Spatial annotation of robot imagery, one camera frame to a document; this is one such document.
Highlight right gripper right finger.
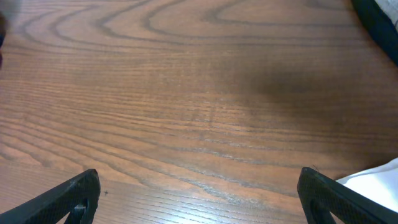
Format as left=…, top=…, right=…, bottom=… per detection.
left=297, top=167, right=397, bottom=224

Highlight khaki shorts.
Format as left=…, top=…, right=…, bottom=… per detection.
left=376, top=0, right=398, bottom=29

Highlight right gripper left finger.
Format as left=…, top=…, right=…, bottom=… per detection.
left=1, top=169, right=101, bottom=224

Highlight white garment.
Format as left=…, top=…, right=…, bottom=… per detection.
left=337, top=158, right=398, bottom=212

